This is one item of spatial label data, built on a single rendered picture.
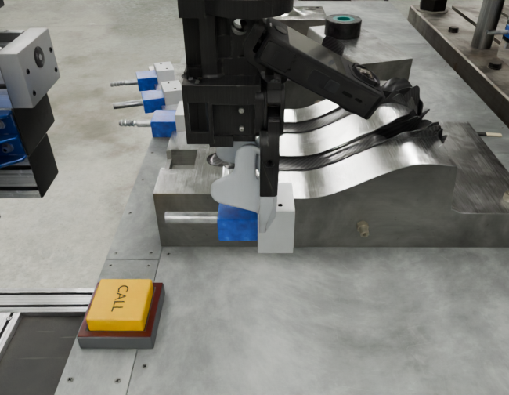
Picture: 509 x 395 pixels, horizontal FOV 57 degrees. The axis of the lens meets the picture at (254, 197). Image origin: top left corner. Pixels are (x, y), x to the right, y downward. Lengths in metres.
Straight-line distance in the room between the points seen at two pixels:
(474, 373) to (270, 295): 0.23
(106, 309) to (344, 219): 0.31
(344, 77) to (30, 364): 1.14
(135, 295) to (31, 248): 1.50
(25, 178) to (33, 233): 1.18
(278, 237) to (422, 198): 0.23
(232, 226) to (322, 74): 0.17
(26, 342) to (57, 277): 0.50
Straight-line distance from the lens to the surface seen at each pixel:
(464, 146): 0.81
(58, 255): 1.95
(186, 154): 0.69
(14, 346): 1.41
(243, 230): 0.46
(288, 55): 0.37
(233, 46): 0.38
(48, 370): 1.33
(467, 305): 0.62
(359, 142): 0.67
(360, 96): 0.39
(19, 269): 1.95
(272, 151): 0.38
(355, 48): 1.04
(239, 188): 0.41
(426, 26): 1.79
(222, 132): 0.39
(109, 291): 0.56
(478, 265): 0.68
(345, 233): 0.64
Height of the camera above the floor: 1.23
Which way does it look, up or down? 36 degrees down
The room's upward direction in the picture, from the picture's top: straight up
